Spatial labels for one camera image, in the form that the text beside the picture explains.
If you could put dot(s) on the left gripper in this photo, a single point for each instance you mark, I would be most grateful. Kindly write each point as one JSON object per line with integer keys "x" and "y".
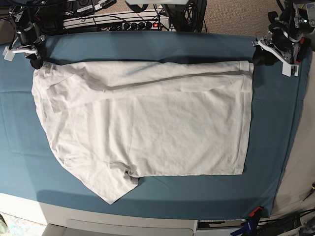
{"x": 270, "y": 49}

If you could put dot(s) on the black power strip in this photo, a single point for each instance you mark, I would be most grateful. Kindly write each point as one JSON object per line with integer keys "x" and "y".
{"x": 136, "y": 26}

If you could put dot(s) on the orange black clamp top right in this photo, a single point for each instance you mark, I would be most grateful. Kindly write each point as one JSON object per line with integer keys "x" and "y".
{"x": 303, "y": 47}

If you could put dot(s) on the teal table cloth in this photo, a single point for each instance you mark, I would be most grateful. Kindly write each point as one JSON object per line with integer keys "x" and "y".
{"x": 29, "y": 170}

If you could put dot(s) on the white drawer cabinet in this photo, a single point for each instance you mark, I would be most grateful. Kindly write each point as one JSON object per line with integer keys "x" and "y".
{"x": 73, "y": 219}

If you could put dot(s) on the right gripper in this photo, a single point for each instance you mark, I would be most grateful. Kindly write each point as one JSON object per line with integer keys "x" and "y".
{"x": 32, "y": 51}

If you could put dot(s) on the white T-shirt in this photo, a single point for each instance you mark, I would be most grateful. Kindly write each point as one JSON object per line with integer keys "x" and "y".
{"x": 110, "y": 123}

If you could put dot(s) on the orange black clamp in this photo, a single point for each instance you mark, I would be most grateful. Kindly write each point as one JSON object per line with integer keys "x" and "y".
{"x": 303, "y": 47}
{"x": 257, "y": 210}

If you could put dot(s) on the orange black clamp bottom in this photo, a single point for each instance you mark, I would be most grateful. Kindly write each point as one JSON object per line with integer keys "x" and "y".
{"x": 257, "y": 210}

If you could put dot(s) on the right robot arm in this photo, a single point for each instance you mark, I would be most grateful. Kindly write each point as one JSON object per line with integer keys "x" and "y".
{"x": 26, "y": 38}

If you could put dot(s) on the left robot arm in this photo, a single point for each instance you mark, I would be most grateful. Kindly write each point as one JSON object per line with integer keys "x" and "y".
{"x": 297, "y": 19}

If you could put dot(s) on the blue clamp bottom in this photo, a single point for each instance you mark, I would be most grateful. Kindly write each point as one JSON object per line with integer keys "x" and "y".
{"x": 249, "y": 226}

